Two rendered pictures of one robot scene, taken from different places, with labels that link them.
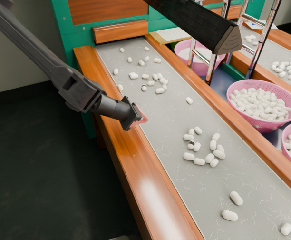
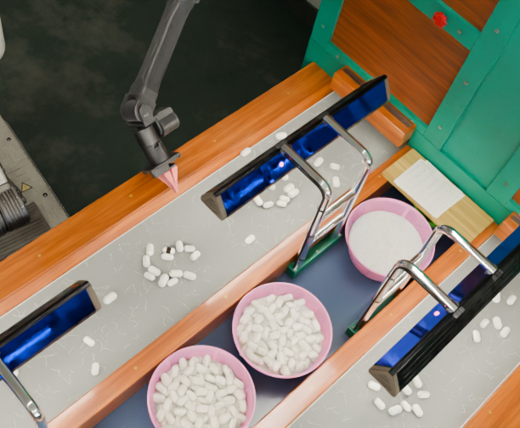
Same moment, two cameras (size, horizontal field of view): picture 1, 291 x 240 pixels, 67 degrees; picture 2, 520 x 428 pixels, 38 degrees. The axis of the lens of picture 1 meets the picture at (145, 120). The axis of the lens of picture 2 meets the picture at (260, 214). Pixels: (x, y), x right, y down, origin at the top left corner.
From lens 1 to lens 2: 1.64 m
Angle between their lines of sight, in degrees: 36
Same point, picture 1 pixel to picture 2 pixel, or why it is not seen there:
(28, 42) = (155, 43)
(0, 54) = not seen: outside the picture
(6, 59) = not seen: outside the picture
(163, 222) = (65, 235)
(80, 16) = (343, 42)
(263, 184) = (137, 328)
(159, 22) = (436, 153)
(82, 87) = (131, 109)
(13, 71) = not seen: outside the picture
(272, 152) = (180, 333)
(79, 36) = (327, 59)
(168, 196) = (92, 234)
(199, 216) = (82, 268)
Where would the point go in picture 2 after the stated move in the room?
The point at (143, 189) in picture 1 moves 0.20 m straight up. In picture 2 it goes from (93, 213) to (90, 172)
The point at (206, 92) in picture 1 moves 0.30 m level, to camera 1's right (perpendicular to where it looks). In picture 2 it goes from (272, 256) to (312, 356)
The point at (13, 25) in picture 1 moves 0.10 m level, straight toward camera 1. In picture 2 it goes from (166, 21) to (140, 40)
